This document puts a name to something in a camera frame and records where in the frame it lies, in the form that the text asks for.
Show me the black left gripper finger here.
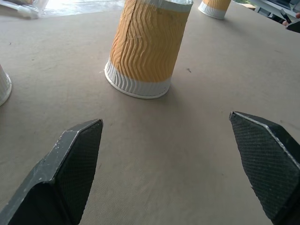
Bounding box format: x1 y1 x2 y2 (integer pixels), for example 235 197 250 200
229 111 300 225
0 118 104 225

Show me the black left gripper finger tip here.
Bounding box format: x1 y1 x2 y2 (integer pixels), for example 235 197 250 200
285 19 300 34

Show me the white metal rack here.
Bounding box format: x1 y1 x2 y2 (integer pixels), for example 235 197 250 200
247 0 300 24

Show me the clear plastic bag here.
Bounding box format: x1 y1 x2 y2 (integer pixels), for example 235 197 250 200
0 0 50 20

